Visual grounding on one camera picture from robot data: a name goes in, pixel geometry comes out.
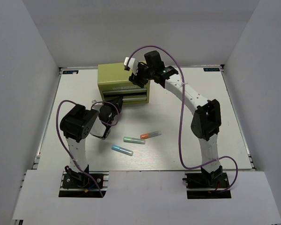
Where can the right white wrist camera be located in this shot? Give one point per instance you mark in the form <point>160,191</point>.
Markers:
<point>131,64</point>

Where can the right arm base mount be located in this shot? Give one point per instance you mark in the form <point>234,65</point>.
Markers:
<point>198,188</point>

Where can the left blue corner label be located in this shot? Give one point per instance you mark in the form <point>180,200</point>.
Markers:
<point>70,72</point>

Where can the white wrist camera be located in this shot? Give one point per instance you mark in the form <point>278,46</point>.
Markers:
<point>131,64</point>
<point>94,102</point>

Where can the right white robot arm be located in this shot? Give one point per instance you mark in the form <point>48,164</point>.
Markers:
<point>206,114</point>

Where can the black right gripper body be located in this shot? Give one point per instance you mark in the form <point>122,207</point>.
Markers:
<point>144,75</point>

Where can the green metal drawer box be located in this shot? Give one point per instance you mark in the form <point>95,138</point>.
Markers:
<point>113,82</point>

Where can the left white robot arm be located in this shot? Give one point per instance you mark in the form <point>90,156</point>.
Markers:
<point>80,122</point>

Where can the orange highlighter marker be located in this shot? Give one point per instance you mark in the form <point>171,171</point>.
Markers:
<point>150,135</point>

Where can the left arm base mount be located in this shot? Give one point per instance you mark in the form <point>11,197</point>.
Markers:
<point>73,188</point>

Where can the right blue corner label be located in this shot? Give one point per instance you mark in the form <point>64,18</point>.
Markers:
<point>211,69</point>

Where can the green highlighter marker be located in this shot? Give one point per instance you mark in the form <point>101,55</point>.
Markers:
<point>133,140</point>

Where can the blue highlighter marker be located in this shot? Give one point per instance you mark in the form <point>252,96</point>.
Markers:
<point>122,150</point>

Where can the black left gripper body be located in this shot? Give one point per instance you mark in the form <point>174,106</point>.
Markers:
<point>114,111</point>

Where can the blue corner label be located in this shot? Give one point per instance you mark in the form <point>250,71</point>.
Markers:
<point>70,72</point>
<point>211,69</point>

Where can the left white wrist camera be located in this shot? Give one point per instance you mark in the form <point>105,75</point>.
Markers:
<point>94,102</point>

